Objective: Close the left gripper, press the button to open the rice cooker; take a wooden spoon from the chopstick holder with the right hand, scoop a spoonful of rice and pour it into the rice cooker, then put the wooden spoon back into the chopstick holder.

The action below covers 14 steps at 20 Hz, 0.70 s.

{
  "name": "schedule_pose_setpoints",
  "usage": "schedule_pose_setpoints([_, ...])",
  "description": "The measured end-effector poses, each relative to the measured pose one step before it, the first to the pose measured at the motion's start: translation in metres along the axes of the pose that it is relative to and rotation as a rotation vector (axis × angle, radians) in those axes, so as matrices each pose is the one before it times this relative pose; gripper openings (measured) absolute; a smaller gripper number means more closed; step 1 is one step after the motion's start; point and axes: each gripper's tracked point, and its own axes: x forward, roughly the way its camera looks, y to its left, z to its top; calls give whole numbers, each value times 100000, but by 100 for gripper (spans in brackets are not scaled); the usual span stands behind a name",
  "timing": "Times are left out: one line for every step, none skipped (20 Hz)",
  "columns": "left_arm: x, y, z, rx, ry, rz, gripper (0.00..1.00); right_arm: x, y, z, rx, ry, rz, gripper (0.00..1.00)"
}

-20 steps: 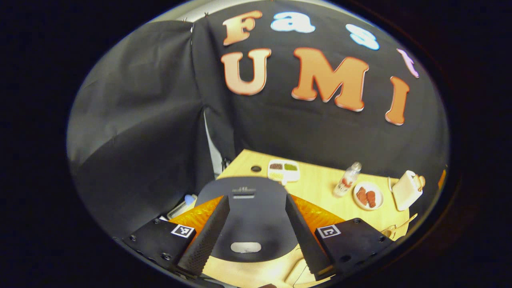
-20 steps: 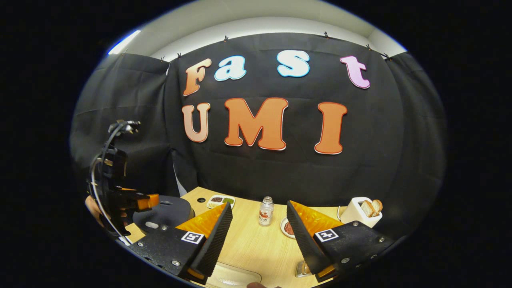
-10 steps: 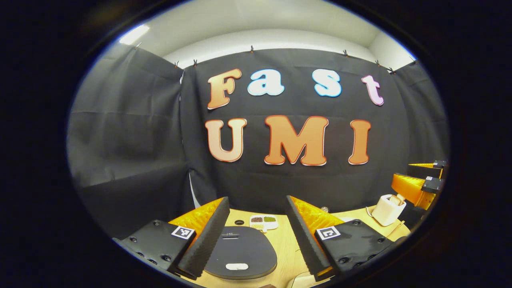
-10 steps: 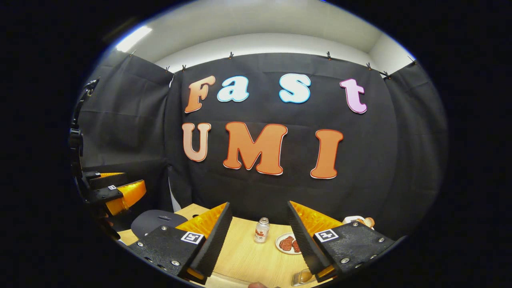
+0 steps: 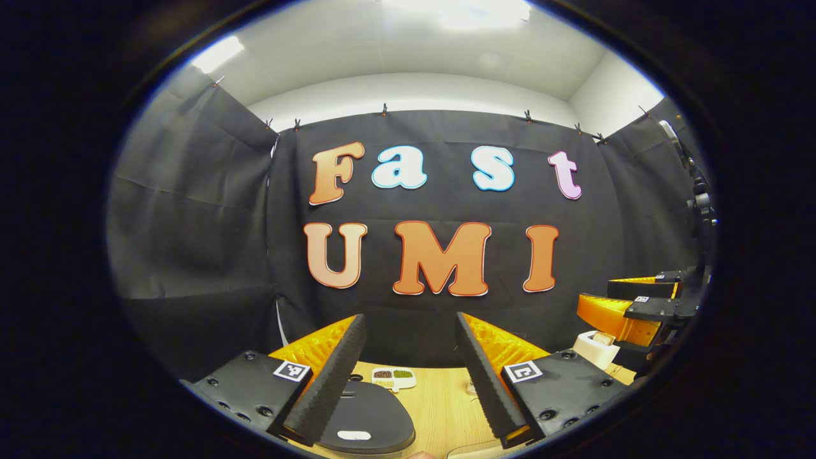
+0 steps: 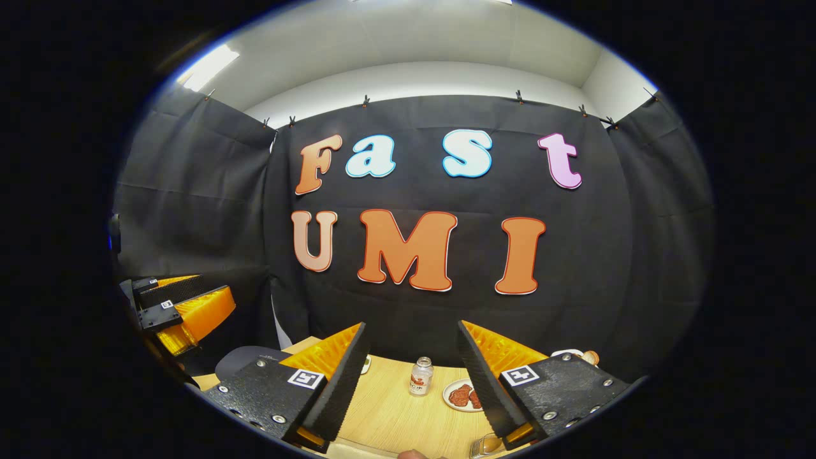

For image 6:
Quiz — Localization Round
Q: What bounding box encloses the ceiling light panel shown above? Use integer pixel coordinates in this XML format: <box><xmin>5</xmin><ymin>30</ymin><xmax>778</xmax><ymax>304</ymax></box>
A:
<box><xmin>178</xmin><ymin>45</ymin><xmax>240</xmax><ymax>92</ymax></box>

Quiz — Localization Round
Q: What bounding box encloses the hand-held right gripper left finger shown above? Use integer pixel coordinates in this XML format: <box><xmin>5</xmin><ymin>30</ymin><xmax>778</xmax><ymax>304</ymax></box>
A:
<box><xmin>204</xmin><ymin>322</ymin><xmax>370</xmax><ymax>455</ymax></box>

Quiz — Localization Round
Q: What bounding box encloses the white round plate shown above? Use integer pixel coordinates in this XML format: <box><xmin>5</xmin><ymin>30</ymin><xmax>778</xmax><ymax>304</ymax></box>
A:
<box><xmin>442</xmin><ymin>378</ymin><xmax>485</xmax><ymax>412</ymax></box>

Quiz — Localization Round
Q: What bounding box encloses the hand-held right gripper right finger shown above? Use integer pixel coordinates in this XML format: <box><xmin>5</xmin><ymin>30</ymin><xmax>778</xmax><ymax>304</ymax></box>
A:
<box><xmin>458</xmin><ymin>320</ymin><xmax>645</xmax><ymax>450</ymax></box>

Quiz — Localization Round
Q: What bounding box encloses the clear drink bottle red label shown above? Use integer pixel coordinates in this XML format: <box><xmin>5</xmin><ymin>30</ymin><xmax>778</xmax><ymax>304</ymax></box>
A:
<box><xmin>409</xmin><ymin>357</ymin><xmax>435</xmax><ymax>397</ymax></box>

